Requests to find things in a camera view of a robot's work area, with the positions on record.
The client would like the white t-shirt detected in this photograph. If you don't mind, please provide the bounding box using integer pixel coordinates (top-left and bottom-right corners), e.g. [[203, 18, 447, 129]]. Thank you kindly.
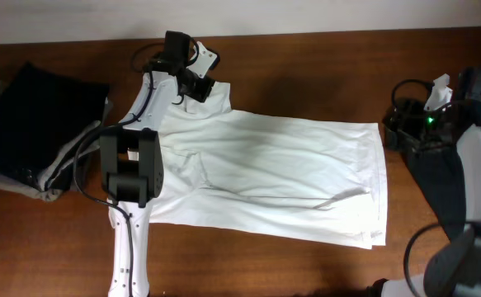
[[150, 82, 388, 249]]

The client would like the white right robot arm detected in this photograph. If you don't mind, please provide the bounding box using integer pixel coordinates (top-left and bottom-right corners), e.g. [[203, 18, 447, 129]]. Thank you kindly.
[[366, 67, 481, 296]]

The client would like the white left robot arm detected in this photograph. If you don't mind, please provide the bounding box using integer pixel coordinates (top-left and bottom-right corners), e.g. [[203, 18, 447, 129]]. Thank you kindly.
[[99, 31, 219, 296]]

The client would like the dark navy garment pile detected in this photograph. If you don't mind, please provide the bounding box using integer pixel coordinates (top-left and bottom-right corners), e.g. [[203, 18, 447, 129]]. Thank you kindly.
[[403, 146, 466, 240]]

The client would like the black folded garment stack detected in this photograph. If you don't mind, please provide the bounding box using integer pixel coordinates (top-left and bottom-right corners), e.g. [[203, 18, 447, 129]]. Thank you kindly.
[[0, 63, 109, 186]]

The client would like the grey striped folded garment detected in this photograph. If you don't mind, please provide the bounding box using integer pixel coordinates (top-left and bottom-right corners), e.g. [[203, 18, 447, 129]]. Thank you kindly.
[[37, 120, 101, 191]]

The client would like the grey folded cloth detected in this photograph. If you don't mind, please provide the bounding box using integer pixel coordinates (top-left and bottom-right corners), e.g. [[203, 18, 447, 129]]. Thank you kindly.
[[0, 174, 64, 202]]

